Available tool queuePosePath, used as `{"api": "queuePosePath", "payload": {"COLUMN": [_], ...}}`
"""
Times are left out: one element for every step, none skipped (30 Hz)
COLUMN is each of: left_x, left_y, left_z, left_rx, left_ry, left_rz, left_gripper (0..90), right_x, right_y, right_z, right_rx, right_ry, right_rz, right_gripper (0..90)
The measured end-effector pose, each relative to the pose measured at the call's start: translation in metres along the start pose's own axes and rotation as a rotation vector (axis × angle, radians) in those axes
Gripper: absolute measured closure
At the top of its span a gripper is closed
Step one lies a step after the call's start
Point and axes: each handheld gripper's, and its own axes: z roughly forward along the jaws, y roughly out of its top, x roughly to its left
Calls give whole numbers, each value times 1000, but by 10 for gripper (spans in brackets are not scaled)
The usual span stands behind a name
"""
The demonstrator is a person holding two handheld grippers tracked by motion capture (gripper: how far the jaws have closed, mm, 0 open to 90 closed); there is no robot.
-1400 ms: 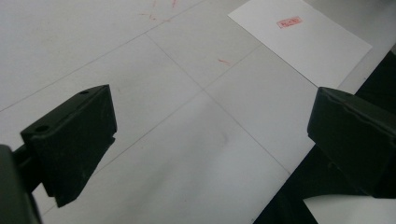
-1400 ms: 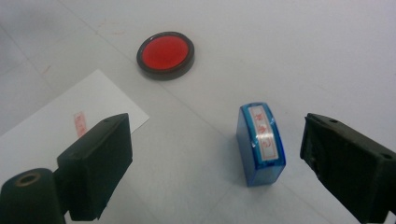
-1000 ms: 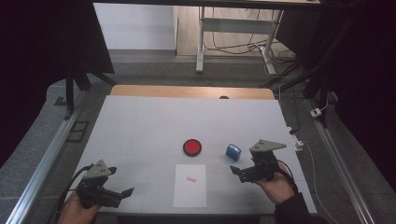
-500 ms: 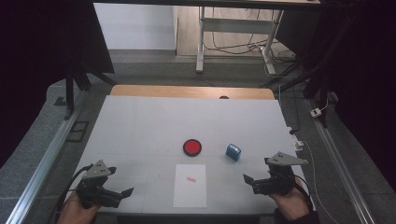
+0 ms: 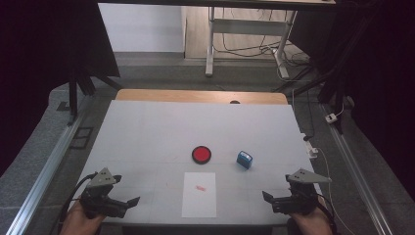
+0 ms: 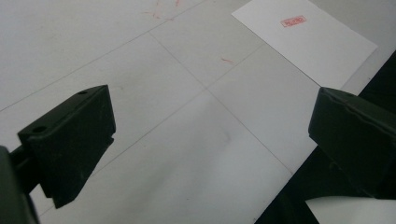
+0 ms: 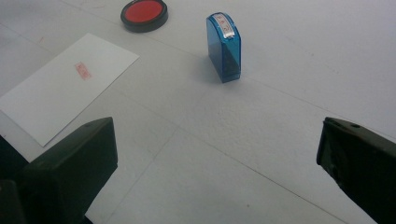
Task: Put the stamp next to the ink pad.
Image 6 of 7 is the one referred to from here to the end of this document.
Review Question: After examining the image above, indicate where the white table cover board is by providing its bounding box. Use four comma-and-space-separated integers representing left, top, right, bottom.
0, 0, 396, 224

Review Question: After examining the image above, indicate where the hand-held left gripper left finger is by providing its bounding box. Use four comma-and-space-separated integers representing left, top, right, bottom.
17, 84, 117, 210

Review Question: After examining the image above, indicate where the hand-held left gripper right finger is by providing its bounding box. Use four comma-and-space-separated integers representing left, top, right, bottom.
307, 87, 396, 200

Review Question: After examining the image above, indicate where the white paper sheet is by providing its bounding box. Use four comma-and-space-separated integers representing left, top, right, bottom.
232, 0, 379, 89

